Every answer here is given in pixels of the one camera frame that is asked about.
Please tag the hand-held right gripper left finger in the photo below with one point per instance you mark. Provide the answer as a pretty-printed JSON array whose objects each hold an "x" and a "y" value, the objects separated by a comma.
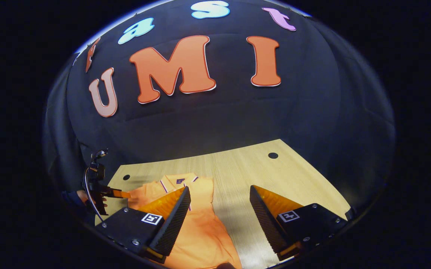
[{"x": 174, "y": 224}]

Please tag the orange T-shirt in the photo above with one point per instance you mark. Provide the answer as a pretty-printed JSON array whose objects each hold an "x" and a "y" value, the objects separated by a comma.
[{"x": 200, "y": 231}]

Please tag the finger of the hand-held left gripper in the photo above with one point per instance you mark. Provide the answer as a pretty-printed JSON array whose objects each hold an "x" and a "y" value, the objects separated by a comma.
[{"x": 120, "y": 193}]

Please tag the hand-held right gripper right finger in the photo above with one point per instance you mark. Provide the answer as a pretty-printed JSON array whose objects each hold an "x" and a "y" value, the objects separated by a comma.
[{"x": 265, "y": 224}]

